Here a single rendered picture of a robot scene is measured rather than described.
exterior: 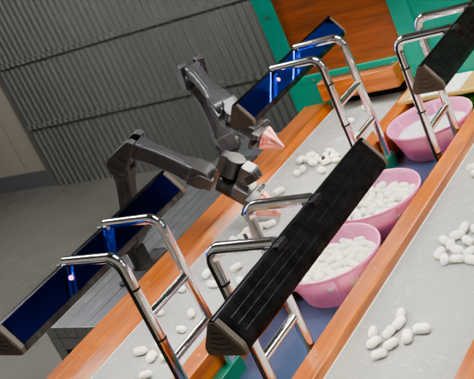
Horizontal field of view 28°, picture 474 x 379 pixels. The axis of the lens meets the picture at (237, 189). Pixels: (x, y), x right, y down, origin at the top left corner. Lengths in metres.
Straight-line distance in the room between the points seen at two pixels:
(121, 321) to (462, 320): 0.95
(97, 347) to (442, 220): 0.92
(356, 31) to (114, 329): 1.35
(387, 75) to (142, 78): 2.78
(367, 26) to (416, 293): 1.33
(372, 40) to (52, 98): 3.43
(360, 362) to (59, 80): 4.47
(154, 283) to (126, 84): 3.31
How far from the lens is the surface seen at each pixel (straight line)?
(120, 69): 5.80
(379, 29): 3.20
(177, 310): 2.48
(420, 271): 2.18
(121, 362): 2.39
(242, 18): 5.14
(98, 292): 3.00
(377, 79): 3.20
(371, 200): 2.60
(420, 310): 2.04
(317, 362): 1.97
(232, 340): 1.54
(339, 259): 2.36
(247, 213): 1.88
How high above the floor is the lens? 1.81
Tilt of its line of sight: 21 degrees down
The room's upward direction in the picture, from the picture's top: 25 degrees counter-clockwise
